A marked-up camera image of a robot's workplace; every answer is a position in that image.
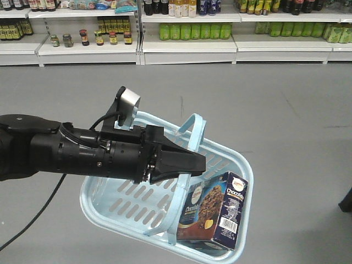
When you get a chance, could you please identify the brown sauce jar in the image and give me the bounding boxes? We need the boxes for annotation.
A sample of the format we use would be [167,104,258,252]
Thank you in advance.
[123,31,133,45]

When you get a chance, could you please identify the green lid sauce jar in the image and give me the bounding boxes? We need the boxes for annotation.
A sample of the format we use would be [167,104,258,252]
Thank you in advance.
[50,35,60,47]

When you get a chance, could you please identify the red lid sauce jar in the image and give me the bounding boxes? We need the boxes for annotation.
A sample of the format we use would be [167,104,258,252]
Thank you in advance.
[79,29,90,46]

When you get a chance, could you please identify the yellow label sauce jar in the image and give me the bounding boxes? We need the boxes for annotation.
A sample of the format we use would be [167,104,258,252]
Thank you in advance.
[94,30,104,46]

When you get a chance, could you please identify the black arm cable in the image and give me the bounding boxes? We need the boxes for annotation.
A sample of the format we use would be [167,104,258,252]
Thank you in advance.
[0,173,66,251]

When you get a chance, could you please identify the teal snack bag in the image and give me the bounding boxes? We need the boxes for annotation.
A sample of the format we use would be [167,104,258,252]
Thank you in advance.
[115,0,138,14]

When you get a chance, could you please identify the middle white store shelf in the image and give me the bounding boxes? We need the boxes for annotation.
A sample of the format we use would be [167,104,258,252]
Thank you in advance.
[139,1,241,65]

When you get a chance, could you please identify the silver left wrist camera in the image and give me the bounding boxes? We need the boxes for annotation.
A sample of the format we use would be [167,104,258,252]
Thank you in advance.
[102,86,140,131]

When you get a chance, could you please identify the white store shelf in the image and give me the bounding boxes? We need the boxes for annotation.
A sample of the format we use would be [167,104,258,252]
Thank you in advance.
[139,1,241,65]
[1,8,140,67]
[233,1,351,64]

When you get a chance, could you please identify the right white store shelf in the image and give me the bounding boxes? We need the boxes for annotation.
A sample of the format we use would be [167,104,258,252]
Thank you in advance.
[233,1,351,64]

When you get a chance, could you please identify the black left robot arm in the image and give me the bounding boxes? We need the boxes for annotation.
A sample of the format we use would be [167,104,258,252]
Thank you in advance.
[1,114,206,184]

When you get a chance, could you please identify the dark blue cookie box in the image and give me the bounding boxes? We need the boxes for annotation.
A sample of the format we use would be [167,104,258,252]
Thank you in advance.
[177,172,248,250]

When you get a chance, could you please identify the left white store shelf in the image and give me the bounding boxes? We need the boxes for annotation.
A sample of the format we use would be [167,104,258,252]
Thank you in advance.
[1,8,140,67]

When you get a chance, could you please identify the green drink bottle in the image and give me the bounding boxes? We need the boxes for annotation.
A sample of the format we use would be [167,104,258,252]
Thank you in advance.
[200,23,211,40]
[180,23,191,40]
[159,23,171,41]
[170,24,180,40]
[190,23,201,40]
[220,23,232,40]
[210,23,221,40]

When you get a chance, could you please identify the dark pickle jar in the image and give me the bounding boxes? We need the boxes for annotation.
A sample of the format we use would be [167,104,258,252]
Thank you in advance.
[63,34,74,48]

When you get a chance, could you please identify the light blue shopping basket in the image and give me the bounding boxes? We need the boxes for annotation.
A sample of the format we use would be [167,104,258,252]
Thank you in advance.
[80,111,254,263]

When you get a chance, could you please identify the dark object right edge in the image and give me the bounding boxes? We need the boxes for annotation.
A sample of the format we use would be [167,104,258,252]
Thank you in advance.
[338,188,352,212]

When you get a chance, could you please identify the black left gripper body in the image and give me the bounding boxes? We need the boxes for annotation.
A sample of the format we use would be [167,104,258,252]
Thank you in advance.
[100,124,166,184]

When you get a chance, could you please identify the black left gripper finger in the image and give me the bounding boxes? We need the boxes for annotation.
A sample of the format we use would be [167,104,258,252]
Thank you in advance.
[150,151,206,184]
[162,137,206,165]

